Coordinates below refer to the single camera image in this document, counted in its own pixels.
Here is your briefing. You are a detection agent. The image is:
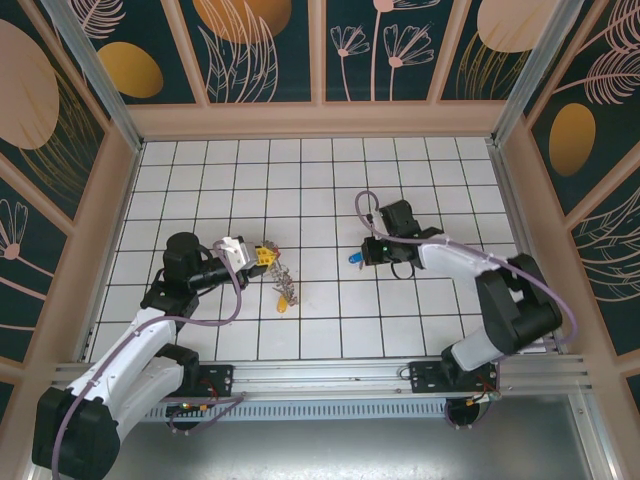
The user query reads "large metal keyring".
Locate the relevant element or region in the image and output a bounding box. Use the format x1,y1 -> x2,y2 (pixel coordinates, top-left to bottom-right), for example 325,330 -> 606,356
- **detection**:
259,239 -> 301,307

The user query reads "grey metal sheet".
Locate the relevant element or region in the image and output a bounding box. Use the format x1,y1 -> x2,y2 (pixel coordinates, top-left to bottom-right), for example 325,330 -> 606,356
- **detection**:
29,394 -> 616,480

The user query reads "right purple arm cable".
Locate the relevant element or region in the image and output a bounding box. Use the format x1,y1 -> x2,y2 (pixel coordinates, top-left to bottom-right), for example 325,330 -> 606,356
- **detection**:
354,189 -> 576,432

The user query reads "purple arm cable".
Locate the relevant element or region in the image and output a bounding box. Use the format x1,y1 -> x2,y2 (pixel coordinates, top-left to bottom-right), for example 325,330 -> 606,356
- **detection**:
354,189 -> 576,432
49,239 -> 247,480

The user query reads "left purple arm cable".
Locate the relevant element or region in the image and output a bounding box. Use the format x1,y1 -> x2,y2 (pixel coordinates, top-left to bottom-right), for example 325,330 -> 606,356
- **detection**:
49,239 -> 247,480

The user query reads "left black mount plate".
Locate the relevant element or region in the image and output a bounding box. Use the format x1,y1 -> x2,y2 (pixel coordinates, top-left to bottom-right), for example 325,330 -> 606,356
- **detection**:
197,363 -> 235,400

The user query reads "black mount plate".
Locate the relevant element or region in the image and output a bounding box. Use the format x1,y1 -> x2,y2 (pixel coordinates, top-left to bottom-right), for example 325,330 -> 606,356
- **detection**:
197,363 -> 235,400
408,359 -> 501,397

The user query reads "aluminium side rail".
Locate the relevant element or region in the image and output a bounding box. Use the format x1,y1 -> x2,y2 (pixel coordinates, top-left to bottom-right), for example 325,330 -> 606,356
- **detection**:
487,142 -> 569,357

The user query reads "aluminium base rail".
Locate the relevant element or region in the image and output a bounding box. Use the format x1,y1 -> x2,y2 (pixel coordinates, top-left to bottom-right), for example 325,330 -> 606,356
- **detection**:
49,352 -> 601,401

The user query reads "right black mount plate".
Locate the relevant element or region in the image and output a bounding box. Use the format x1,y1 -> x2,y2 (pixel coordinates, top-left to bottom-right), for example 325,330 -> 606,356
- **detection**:
408,359 -> 501,397

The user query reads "slotted grey cable duct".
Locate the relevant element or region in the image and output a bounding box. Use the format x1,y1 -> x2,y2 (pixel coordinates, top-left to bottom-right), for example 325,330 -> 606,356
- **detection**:
124,399 -> 451,422

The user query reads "left aluminium frame post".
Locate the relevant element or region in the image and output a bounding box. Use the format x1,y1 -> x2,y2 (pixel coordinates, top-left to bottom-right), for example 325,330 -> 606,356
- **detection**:
39,0 -> 147,154

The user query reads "aluminium frame post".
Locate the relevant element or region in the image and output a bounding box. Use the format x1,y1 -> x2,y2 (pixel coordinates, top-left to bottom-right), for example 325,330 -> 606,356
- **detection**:
491,0 -> 594,147
39,0 -> 147,154

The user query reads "right aluminium frame post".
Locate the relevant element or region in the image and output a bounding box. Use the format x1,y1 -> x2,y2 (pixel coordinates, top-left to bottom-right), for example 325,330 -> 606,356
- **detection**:
491,0 -> 594,147

